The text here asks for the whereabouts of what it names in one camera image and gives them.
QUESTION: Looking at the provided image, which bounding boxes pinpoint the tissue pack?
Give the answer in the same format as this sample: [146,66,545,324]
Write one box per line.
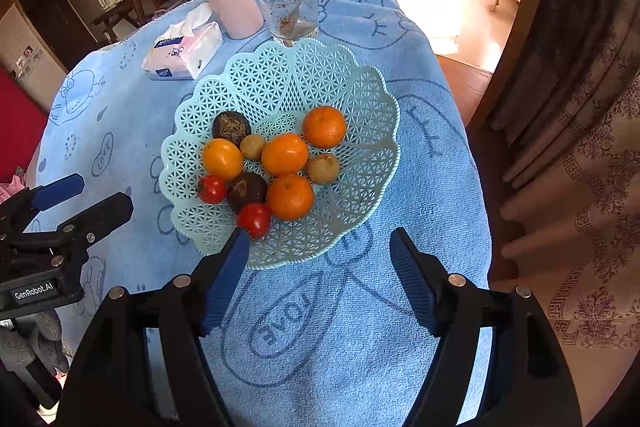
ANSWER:
[142,2,224,80]

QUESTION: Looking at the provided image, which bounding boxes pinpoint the teal lattice fruit basket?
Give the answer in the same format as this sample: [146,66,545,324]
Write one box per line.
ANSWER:
[160,39,400,270]

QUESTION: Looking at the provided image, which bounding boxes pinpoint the light blue printed towel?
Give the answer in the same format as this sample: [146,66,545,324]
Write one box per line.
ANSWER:
[34,0,491,426]

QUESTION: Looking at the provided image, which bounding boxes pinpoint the small mandarin orange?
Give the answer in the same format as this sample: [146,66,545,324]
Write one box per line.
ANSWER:
[302,106,346,148]
[266,173,314,221]

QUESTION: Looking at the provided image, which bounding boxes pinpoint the yellowish brown longan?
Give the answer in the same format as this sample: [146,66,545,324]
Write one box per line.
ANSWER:
[306,153,341,185]

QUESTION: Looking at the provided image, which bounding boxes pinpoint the pink cloth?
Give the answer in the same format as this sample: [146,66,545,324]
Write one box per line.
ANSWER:
[0,174,25,202]

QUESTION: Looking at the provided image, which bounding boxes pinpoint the red cherry tomato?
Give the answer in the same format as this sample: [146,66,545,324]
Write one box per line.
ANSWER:
[236,202,271,239]
[196,174,227,205]

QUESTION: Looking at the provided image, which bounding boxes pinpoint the patterned curtain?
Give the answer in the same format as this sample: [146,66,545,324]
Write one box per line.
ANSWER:
[489,1,640,353]

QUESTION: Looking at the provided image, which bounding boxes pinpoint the large orange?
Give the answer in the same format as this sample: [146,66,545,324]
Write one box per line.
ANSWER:
[260,133,309,176]

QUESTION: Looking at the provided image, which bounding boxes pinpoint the dark brown water chestnut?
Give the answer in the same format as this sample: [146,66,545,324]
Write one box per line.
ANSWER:
[212,110,252,146]

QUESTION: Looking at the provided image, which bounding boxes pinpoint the clear glass cup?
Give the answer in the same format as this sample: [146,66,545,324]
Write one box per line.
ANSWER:
[258,0,319,46]

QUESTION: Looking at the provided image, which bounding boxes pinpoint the tan longan fruit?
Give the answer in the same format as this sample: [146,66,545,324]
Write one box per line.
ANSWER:
[240,134,267,161]

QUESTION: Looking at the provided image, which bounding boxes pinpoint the oval orange citrus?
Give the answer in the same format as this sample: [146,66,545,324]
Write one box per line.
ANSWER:
[202,138,244,182]

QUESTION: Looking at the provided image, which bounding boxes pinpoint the grey gloved left hand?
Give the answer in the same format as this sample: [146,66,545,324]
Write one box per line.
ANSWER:
[1,310,70,410]

